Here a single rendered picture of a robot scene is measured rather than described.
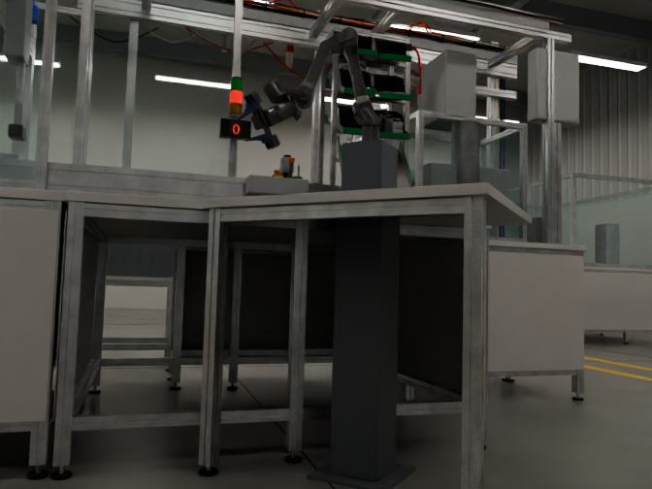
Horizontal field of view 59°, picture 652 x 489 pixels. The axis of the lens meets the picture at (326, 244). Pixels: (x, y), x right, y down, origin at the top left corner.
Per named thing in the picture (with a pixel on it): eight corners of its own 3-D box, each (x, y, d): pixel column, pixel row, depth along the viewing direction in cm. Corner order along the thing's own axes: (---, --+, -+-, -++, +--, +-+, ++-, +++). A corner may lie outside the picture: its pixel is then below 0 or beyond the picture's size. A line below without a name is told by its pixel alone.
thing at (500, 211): (487, 193, 140) (487, 181, 141) (201, 208, 183) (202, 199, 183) (532, 224, 202) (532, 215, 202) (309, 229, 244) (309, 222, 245)
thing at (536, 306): (586, 401, 317) (586, 245, 323) (405, 408, 283) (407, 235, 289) (510, 380, 381) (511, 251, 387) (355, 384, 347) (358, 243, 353)
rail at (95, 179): (342, 212, 209) (342, 183, 210) (79, 194, 182) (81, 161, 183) (337, 214, 215) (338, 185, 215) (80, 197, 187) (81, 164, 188)
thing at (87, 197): (492, 228, 219) (492, 220, 219) (64, 200, 173) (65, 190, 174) (358, 247, 353) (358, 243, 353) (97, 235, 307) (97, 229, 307)
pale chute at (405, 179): (410, 188, 226) (413, 179, 224) (378, 186, 225) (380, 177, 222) (399, 150, 248) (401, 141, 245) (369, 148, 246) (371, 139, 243)
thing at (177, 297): (513, 380, 379) (513, 250, 385) (169, 390, 312) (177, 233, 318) (480, 372, 415) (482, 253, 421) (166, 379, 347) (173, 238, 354)
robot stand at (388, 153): (380, 202, 179) (381, 139, 180) (340, 204, 185) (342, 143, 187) (396, 208, 191) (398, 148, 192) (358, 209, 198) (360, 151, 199)
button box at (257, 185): (309, 196, 198) (309, 179, 199) (248, 191, 192) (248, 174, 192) (303, 199, 205) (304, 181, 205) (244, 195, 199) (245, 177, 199)
